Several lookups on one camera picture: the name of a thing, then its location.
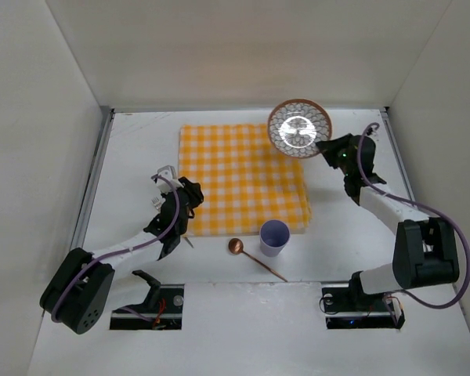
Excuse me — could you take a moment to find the aluminium table rail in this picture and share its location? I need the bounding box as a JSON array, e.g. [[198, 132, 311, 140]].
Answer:
[[64, 106, 115, 258], [380, 107, 415, 201]]

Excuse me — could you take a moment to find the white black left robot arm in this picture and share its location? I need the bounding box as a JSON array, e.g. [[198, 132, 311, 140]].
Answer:
[[39, 175, 204, 334]]

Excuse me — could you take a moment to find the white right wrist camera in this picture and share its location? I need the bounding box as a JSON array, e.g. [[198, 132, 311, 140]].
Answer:
[[365, 122, 381, 136]]

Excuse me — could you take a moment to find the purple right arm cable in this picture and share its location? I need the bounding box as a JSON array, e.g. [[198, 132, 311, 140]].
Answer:
[[356, 121, 470, 326]]

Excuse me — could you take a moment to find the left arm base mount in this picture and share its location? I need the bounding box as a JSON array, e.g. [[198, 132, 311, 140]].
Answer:
[[105, 270, 185, 331]]

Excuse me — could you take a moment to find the yellow white checkered cloth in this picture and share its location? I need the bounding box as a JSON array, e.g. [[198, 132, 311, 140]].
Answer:
[[179, 124, 312, 237]]

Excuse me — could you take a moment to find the copper spoon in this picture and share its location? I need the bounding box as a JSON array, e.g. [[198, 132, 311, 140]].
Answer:
[[228, 238, 288, 282]]

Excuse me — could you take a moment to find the floral patterned ceramic plate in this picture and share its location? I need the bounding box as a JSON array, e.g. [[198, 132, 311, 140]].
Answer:
[[267, 99, 332, 159]]

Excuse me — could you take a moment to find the right aluminium table rail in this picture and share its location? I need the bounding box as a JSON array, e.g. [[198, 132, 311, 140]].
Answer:
[[380, 107, 415, 201]]

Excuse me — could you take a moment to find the copper fork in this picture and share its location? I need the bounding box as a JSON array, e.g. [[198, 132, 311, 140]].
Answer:
[[145, 193, 194, 255]]

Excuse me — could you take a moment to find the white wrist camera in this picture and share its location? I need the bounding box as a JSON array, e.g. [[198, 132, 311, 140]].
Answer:
[[152, 165, 183, 194], [365, 122, 381, 136]]

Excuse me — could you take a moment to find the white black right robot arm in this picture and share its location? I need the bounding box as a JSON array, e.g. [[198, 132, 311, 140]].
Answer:
[[316, 134, 460, 311]]

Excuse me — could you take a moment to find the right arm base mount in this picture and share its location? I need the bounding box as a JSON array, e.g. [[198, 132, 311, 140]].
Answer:
[[319, 284, 406, 330]]

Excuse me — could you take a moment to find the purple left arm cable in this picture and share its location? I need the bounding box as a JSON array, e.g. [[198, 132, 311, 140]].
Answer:
[[50, 174, 180, 323]]

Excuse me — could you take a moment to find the left aluminium table rail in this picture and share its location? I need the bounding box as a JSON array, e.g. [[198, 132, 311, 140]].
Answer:
[[64, 106, 115, 258]]

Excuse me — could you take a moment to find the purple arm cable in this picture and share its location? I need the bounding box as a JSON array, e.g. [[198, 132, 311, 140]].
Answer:
[[50, 174, 180, 323], [356, 121, 470, 326]]

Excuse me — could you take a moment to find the lilac plastic cup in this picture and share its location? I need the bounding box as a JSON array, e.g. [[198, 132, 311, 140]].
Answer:
[[259, 219, 291, 257]]

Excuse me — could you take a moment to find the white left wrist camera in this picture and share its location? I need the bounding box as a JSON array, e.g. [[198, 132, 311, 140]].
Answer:
[[152, 165, 183, 194]]

